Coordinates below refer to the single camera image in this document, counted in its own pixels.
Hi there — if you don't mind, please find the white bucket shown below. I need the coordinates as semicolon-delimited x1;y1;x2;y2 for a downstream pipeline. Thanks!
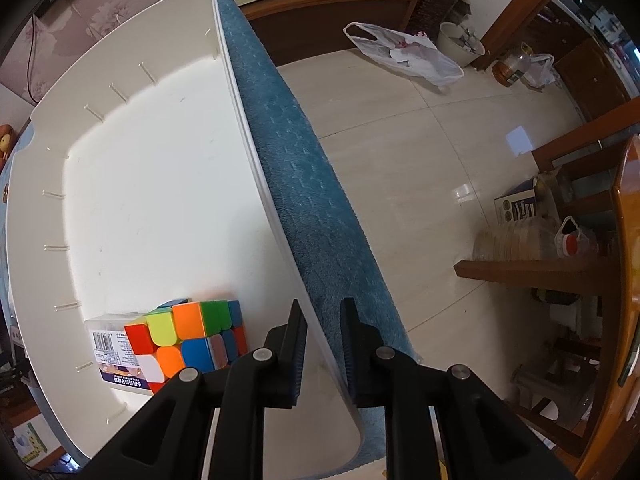
437;21;486;67

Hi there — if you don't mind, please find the white plastic bag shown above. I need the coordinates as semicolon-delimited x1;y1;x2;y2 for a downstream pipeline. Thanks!
343;22;465;86

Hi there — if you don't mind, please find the blue plush blanket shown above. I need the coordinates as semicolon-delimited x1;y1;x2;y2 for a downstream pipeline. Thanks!
0;0;417;468

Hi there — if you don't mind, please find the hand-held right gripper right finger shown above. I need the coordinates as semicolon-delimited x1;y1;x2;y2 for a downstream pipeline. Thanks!
340;297;576;480

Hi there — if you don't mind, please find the wooden display cabinet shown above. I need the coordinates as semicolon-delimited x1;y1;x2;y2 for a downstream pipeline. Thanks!
472;0;640;121

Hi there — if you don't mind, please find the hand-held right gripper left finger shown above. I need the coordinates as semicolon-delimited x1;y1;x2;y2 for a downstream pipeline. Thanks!
92;299;308;480

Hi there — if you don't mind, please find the wooden chair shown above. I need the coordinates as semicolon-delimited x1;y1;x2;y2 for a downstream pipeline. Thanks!
454;132;631;461

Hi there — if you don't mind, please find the amber glass jar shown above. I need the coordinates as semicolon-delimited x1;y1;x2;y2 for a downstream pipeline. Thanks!
492;42;532;89

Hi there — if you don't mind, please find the printed cardboard box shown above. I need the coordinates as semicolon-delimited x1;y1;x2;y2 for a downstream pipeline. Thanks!
494;187;540;226

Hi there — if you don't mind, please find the dark wicker basket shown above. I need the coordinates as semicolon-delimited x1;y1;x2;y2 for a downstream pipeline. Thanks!
407;0;476;43

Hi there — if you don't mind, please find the white plastic storage bin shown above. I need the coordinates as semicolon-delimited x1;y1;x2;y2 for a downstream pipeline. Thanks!
7;0;363;473

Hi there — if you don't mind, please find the small clear plastic bag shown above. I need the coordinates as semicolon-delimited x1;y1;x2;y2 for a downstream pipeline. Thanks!
522;52;557;87

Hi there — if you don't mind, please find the colourful puzzle cube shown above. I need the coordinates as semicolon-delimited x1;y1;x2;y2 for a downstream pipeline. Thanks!
124;299;249;380

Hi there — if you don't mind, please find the clear labelled plastic box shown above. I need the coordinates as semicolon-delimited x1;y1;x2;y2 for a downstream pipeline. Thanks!
84;314;166;395

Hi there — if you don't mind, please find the glossy wooden table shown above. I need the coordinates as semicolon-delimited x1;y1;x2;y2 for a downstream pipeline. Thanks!
575;135;640;480

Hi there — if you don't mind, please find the illustrated paper box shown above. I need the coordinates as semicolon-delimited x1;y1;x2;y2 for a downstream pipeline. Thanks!
11;420;46;467

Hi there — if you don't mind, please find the wooden TV cabinet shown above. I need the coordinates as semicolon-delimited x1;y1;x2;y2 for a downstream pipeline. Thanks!
240;0;421;67

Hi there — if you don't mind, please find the clear jug with red cap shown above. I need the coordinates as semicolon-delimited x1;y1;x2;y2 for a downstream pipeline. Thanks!
472;215;600;262

